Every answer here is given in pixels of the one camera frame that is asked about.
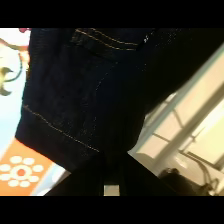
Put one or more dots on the dark blue jeans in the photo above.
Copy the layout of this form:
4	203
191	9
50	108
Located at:
80	100

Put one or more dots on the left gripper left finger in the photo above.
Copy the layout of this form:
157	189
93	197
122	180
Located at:
83	181

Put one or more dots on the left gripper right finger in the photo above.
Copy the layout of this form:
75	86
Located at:
143	181

